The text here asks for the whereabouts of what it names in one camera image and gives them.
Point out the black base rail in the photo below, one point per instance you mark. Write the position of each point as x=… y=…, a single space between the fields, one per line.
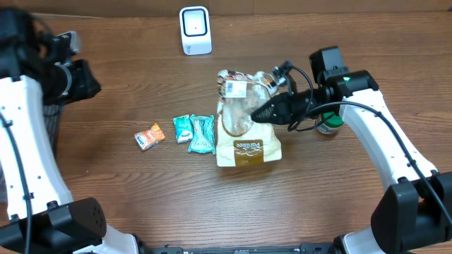
x=229 y=250

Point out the beige brown snack bag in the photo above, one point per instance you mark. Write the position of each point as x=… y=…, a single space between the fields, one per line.
x=242 y=141

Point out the small teal white packet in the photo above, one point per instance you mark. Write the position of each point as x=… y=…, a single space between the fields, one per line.
x=184 y=131

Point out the white barcode scanner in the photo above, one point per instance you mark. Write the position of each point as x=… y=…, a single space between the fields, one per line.
x=195 y=30

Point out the orange snack packet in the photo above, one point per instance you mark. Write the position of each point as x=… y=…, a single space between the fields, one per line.
x=149 y=138

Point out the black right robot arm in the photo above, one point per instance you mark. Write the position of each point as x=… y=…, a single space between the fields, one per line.
x=415 y=210

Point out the green lid jar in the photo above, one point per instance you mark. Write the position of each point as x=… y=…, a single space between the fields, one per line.
x=328 y=123

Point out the grey plastic mesh basket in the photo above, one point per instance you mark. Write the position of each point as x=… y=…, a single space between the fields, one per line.
x=52 y=117

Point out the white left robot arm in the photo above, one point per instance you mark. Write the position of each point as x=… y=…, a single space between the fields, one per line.
x=40 y=74

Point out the teal snack packet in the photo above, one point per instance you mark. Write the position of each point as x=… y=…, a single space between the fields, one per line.
x=204 y=135

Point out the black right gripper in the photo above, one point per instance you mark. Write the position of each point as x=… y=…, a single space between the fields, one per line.
x=283 y=110

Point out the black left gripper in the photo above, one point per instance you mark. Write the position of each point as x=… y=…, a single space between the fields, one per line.
x=90 y=87

